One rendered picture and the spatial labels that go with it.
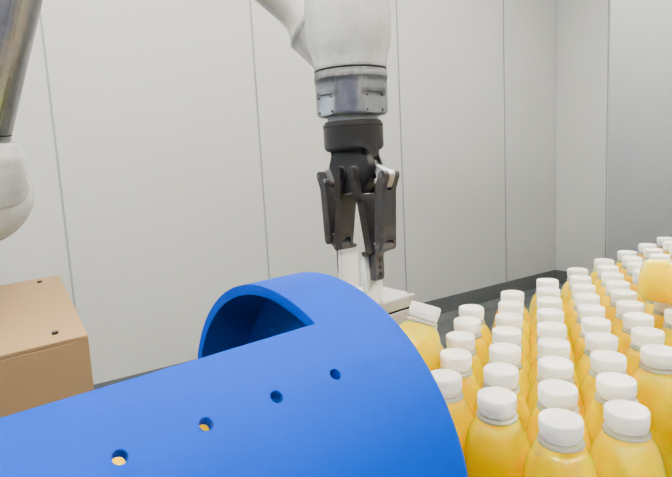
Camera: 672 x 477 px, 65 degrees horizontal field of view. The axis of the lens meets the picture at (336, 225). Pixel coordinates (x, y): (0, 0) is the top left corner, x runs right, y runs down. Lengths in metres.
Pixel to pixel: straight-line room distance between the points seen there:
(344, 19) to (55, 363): 0.55
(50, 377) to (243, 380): 0.49
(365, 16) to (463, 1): 4.00
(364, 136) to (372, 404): 0.37
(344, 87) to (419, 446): 0.41
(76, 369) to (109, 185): 2.41
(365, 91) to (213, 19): 2.82
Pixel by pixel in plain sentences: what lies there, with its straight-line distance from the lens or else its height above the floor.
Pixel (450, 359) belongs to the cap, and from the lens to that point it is 0.67.
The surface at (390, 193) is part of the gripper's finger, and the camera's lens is 0.63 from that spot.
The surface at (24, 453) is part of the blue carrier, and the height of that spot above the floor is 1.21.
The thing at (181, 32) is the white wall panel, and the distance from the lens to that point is 3.33.
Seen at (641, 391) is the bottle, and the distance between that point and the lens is 0.75.
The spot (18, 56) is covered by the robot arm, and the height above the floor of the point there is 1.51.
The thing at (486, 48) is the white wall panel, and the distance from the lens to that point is 4.74.
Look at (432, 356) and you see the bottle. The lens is 0.67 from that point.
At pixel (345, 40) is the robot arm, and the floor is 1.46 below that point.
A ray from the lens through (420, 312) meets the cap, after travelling 0.67.
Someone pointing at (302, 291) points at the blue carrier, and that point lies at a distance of 0.39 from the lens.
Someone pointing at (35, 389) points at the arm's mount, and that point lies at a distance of 0.78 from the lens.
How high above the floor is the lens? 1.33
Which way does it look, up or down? 7 degrees down
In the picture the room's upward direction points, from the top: 3 degrees counter-clockwise
